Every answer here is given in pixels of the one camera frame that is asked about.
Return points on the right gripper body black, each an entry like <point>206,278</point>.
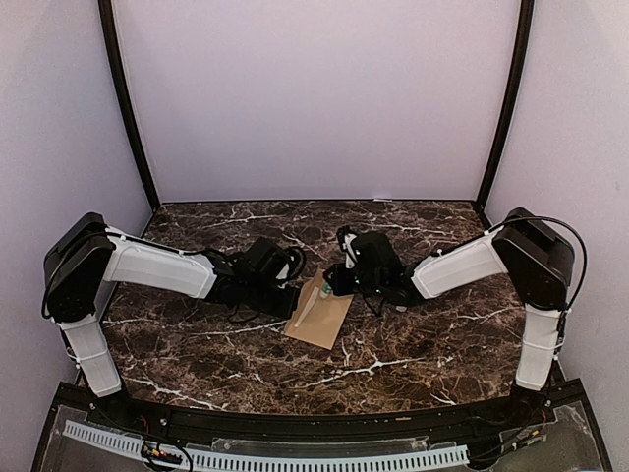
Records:
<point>342,287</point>

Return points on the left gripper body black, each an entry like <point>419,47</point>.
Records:
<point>283,309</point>

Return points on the green glue stick white cap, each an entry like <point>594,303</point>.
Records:
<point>325,290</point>

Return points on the white letter paper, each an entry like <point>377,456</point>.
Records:
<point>308,307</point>

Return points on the brown paper envelope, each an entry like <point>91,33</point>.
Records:
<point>322,324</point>

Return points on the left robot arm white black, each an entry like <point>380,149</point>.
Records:
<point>92,253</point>

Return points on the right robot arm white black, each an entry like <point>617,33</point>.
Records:
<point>538,260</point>

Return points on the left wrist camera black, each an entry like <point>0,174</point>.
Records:
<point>295,266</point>

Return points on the black front rail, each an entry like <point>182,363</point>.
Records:
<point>193,425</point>

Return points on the white slotted cable duct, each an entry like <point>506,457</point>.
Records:
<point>234,455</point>

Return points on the right black frame post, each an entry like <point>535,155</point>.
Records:
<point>516,68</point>

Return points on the black frame post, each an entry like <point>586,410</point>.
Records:
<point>117,71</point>
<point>516,68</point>

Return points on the left black frame post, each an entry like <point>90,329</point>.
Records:
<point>117,71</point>

